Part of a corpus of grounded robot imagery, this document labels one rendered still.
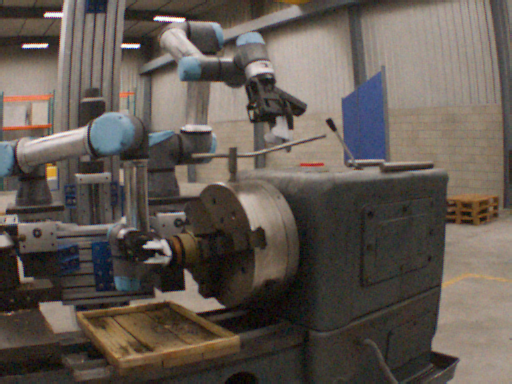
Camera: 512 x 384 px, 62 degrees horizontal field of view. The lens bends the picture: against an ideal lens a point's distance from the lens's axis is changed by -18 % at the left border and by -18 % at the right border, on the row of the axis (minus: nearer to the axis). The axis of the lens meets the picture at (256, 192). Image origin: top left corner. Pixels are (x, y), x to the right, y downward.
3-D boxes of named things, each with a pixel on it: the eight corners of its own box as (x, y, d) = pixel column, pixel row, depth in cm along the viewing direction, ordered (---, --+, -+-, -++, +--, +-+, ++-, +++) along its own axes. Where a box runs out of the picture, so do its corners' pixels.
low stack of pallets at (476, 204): (466, 214, 915) (466, 193, 911) (500, 217, 848) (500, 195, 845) (438, 222, 836) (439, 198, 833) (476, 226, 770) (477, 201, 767)
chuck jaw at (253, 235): (234, 233, 124) (261, 226, 115) (238, 254, 124) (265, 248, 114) (194, 238, 118) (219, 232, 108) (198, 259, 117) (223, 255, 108)
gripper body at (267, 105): (250, 126, 129) (239, 86, 132) (277, 126, 134) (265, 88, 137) (266, 112, 123) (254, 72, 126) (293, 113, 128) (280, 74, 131)
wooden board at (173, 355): (172, 312, 138) (170, 299, 137) (241, 351, 108) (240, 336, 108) (77, 325, 121) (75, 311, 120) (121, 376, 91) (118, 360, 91)
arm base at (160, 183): (135, 195, 182) (134, 168, 181) (172, 193, 189) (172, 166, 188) (145, 198, 169) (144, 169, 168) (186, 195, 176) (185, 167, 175)
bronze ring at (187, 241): (191, 228, 125) (158, 231, 120) (209, 233, 118) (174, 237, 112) (193, 264, 126) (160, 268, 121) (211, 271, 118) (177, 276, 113)
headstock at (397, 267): (354, 265, 190) (355, 164, 187) (450, 284, 151) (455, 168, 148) (222, 295, 156) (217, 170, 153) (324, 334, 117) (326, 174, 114)
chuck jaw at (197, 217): (221, 241, 130) (204, 205, 136) (228, 229, 127) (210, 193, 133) (183, 246, 123) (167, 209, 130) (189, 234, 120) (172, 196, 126)
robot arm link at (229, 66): (208, 68, 146) (220, 49, 136) (242, 69, 151) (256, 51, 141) (212, 90, 144) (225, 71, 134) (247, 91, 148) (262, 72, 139)
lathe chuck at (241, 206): (220, 287, 144) (216, 178, 141) (288, 314, 118) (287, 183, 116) (193, 292, 139) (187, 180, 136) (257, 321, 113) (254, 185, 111)
